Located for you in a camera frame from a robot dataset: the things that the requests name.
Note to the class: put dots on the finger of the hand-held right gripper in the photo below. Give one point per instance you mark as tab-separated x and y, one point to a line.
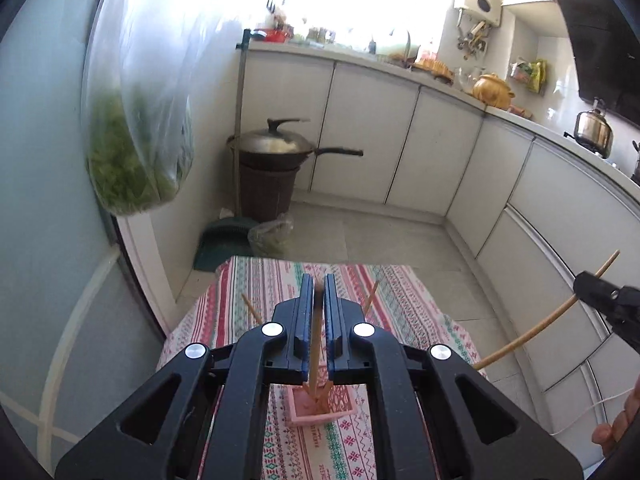
612	305

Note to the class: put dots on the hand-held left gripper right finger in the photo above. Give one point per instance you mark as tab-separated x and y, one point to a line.
334	320

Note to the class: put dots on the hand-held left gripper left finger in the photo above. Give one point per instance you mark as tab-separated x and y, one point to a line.
303	320

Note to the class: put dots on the wooden chopstick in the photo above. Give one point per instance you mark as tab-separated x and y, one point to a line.
251	309
371	297
313	387
525	337

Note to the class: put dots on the pink chopstick holder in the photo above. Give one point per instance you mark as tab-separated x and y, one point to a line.
305	412

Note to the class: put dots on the person's right hand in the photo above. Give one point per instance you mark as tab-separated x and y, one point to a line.
625	425

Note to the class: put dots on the striped patterned tablecloth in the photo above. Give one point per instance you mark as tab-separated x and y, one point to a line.
280	285

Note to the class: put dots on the small plastic bag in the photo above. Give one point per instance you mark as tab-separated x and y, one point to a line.
270	237

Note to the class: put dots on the green dustpan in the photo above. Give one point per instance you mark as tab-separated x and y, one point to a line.
222	245

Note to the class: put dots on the brown trash bin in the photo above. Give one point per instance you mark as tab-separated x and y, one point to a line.
267	190

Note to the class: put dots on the steel kettle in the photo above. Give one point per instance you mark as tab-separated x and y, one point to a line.
592	130

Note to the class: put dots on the metal wok lid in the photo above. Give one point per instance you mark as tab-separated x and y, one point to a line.
272	141

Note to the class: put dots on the white kitchen cabinets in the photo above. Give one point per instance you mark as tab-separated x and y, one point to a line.
440	155

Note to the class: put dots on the plastic bag of greens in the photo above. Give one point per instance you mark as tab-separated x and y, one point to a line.
135	160

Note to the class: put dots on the green yellow packet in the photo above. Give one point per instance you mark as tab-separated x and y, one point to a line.
530	75

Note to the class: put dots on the brown clay pot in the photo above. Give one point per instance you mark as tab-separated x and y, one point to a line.
492	91

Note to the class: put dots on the black range hood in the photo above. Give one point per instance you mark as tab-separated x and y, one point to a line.
607	45

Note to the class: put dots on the glass teapot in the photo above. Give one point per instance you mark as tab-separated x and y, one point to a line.
466	80

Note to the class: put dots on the woven bamboo basket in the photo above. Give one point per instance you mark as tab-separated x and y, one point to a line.
434	67

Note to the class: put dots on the group of small jars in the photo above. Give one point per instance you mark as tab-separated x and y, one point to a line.
320	35

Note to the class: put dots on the red plastic basket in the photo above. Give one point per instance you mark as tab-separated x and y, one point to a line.
274	35

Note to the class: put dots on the metal water pipes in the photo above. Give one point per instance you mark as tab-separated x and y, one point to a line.
471	40

